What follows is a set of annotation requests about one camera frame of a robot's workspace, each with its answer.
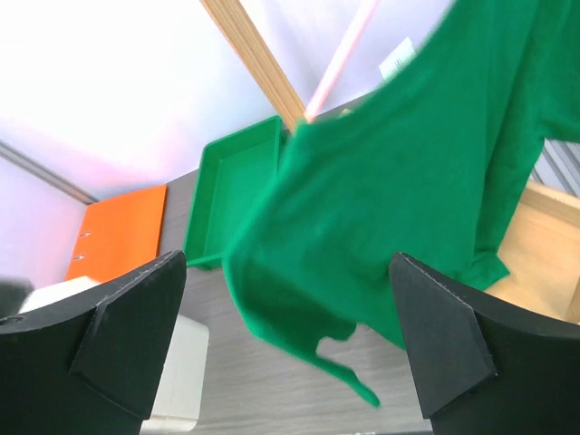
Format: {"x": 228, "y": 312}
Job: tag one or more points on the white stacked containers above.
{"x": 176, "y": 407}

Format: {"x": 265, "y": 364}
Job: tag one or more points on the pink wire hanger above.
{"x": 340, "y": 57}

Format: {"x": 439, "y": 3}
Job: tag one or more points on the green plastic tray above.
{"x": 231, "y": 175}

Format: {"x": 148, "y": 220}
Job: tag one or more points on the orange ring binder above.
{"x": 118, "y": 235}

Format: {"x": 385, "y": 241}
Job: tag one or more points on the green t shirt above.
{"x": 432, "y": 164}

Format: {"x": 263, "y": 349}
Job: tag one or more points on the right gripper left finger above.
{"x": 91, "y": 363}

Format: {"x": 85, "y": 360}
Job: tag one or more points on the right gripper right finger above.
{"x": 481, "y": 365}

